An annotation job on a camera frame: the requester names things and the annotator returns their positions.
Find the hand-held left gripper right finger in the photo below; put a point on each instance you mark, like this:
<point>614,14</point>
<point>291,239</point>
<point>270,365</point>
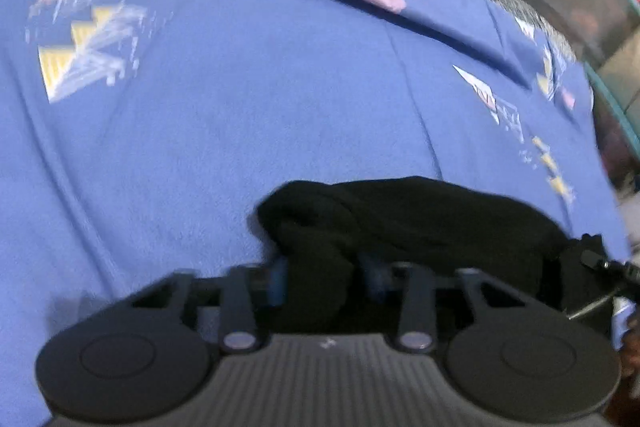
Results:
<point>371,282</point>

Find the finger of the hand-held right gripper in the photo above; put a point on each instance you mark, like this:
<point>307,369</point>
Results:
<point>617,269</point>

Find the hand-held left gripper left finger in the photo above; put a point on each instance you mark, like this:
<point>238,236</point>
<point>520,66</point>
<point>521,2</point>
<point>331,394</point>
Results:
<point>278,283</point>

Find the black pants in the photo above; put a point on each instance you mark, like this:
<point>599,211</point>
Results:
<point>410,227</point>

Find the blue printed blanket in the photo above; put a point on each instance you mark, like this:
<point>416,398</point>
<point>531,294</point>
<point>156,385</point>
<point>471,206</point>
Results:
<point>210,107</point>

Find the glass table with teal edge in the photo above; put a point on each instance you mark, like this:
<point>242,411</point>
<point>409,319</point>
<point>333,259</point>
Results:
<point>590,12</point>

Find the grey speckled patterned cloth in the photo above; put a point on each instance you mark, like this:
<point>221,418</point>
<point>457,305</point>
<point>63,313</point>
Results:
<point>520,2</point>

